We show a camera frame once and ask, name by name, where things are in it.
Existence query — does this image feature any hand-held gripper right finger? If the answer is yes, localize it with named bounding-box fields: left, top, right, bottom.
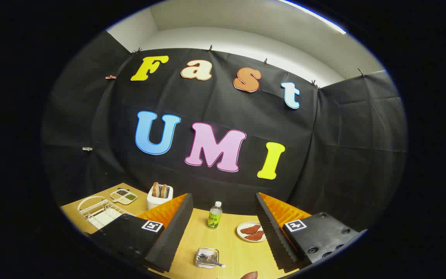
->
left=255, top=192, right=367, bottom=272

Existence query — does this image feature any metal wire basket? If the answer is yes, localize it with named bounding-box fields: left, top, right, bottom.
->
left=195, top=248, right=220, bottom=269

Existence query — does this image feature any metal spoon with checkered handle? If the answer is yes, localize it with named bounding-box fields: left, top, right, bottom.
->
left=198, top=254, right=226, bottom=269

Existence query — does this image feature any white oval dish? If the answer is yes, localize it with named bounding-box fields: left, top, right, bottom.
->
left=237, top=222, right=267, bottom=243

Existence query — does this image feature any white toaster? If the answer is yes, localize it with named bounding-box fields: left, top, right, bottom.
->
left=147, top=184, right=173, bottom=210

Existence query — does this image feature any white wire dish rack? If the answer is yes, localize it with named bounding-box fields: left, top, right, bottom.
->
left=77, top=196, right=136, bottom=230

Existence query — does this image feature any green label drink bottle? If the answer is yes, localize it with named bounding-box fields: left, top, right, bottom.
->
left=207, top=201, right=223, bottom=229

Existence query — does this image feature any white divided snack tray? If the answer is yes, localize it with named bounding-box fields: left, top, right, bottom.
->
left=110, top=188, right=137, bottom=205

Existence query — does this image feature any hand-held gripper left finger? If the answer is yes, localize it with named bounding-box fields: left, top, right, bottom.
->
left=85, top=193, right=194, bottom=274

